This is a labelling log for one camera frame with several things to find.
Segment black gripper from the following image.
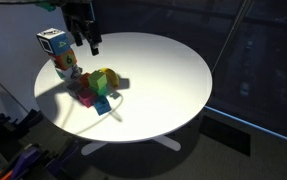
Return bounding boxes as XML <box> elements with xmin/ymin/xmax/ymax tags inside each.
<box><xmin>61</xmin><ymin>0</ymin><xmax>102</xmax><ymax>56</ymax></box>

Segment lime green block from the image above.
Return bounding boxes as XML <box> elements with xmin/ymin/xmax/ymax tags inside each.
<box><xmin>88</xmin><ymin>71</ymin><xmax>107</xmax><ymax>89</ymax></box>

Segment orange number six block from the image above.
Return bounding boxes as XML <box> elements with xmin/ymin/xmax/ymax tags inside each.
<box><xmin>50</xmin><ymin>49</ymin><xmax>77</xmax><ymax>70</ymax></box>

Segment white bottom picture block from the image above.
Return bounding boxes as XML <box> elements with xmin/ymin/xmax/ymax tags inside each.
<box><xmin>55</xmin><ymin>65</ymin><xmax>83</xmax><ymax>82</ymax></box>

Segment small orange block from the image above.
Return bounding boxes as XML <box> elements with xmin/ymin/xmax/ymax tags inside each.
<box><xmin>79</xmin><ymin>73</ymin><xmax>90</xmax><ymax>88</ymax></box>

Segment grey block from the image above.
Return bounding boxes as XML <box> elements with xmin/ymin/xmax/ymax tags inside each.
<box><xmin>66</xmin><ymin>82</ymin><xmax>83</xmax><ymax>99</ymax></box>

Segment teal green block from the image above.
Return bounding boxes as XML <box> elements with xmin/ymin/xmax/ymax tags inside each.
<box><xmin>91</xmin><ymin>86</ymin><xmax>108</xmax><ymax>96</ymax></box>

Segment magenta block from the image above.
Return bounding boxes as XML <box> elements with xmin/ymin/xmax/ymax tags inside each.
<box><xmin>78</xmin><ymin>89</ymin><xmax>96</xmax><ymax>108</ymax></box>

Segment yellow banana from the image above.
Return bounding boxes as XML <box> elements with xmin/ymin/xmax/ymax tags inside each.
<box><xmin>100</xmin><ymin>68</ymin><xmax>120</xmax><ymax>89</ymax></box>

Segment round white table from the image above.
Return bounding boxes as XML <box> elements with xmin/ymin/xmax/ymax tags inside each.
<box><xmin>34</xmin><ymin>32</ymin><xmax>212</xmax><ymax>155</ymax></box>

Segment purple clamp tool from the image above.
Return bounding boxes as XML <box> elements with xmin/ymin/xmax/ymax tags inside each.
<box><xmin>0</xmin><ymin>146</ymin><xmax>42</xmax><ymax>180</ymax></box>

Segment black pegboard rack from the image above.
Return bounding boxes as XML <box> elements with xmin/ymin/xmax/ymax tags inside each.
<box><xmin>0</xmin><ymin>110</ymin><xmax>52</xmax><ymax>180</ymax></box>

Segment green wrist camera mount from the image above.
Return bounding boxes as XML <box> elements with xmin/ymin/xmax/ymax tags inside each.
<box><xmin>36</xmin><ymin>2</ymin><xmax>56</xmax><ymax>12</ymax></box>

